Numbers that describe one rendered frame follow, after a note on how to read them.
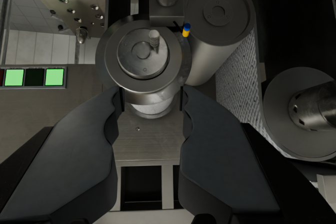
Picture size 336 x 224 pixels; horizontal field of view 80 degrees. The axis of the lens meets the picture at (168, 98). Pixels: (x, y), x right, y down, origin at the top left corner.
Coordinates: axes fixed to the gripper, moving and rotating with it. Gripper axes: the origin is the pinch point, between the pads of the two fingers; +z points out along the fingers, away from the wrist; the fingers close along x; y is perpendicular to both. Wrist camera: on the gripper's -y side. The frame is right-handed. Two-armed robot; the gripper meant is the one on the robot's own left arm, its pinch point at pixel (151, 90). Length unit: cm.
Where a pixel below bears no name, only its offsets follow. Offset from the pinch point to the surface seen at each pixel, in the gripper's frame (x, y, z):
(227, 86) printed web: 15.7, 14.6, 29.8
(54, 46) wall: -139, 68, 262
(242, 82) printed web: 15.7, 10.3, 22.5
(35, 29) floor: -158, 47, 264
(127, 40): -4.1, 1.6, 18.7
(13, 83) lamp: -44, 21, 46
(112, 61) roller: -6.5, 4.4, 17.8
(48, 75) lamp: -34, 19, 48
